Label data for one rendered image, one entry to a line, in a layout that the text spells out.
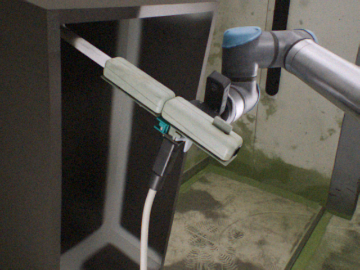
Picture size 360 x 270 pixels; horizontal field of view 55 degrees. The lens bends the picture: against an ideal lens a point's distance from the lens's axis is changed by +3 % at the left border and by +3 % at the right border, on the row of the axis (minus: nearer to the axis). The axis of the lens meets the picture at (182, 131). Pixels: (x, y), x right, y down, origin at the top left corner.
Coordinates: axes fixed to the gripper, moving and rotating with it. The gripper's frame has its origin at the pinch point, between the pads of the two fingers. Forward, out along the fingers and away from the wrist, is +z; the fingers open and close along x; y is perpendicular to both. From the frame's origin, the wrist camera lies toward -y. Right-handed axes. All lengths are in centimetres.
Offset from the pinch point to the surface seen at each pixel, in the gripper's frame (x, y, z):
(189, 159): 56, 151, -190
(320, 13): 23, -1, -209
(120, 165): 40, 71, -52
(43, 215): 18.4, 35.8, 9.3
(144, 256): -5.9, 33.2, 1.1
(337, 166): -46, 87, -208
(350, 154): -48, 73, -208
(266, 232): -32, 135, -154
